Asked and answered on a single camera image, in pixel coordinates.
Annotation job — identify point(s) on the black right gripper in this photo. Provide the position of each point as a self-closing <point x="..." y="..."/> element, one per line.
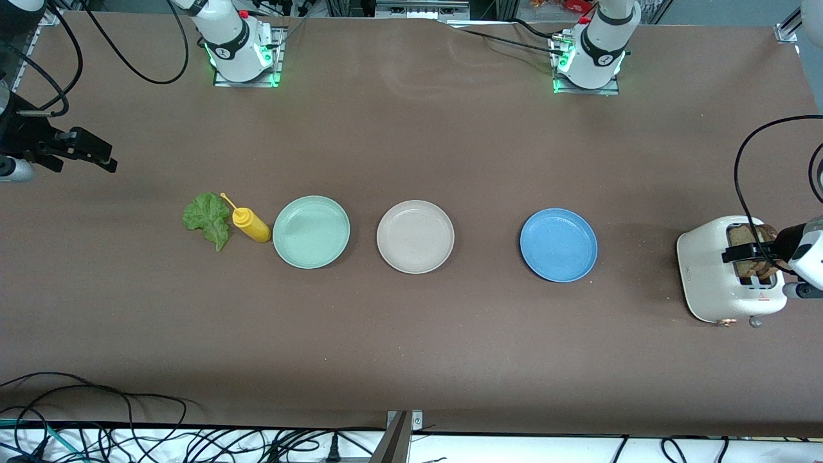
<point x="20" y="140"/>

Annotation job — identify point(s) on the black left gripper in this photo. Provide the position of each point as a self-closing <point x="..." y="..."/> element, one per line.
<point x="786" y="240"/>

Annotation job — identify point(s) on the light crust bread slice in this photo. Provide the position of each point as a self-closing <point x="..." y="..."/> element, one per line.
<point x="746" y="236"/>

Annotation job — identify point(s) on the green lettuce leaf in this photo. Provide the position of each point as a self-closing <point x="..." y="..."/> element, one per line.
<point x="209" y="218"/>

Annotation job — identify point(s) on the yellow mustard squeeze bottle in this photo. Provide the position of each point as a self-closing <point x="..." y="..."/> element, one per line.
<point x="254" y="226"/>

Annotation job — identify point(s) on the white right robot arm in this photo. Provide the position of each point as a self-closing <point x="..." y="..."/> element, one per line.
<point x="235" y="45"/>

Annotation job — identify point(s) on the blue plate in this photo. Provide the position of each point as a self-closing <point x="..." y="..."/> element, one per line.
<point x="558" y="244"/>

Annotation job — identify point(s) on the mint green plate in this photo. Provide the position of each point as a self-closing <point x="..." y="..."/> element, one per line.
<point x="311" y="231"/>

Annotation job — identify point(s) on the beige plate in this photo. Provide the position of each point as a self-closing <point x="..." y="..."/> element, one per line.
<point x="415" y="236"/>

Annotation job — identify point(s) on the dark crust bread slice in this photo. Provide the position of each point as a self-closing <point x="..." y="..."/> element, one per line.
<point x="768" y="231"/>

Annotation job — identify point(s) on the white two-slot toaster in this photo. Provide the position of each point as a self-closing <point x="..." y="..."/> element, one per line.
<point x="707" y="270"/>

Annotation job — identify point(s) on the red snack bag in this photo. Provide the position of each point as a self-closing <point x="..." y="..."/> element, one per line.
<point x="575" y="5"/>

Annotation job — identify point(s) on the grey electronics box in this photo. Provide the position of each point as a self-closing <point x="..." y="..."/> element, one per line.
<point x="421" y="9"/>

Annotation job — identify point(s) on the black power plug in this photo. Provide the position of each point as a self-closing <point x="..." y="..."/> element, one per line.
<point x="333" y="450"/>

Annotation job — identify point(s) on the aluminium frame corner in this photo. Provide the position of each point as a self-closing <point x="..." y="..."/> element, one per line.
<point x="51" y="18"/>
<point x="787" y="31"/>

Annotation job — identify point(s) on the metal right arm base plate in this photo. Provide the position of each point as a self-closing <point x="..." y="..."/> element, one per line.
<point x="247" y="83"/>

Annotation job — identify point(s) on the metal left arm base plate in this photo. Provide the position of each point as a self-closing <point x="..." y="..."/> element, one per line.
<point x="588" y="91"/>

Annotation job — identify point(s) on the metal table bracket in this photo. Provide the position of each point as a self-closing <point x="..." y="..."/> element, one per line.
<point x="395" y="444"/>

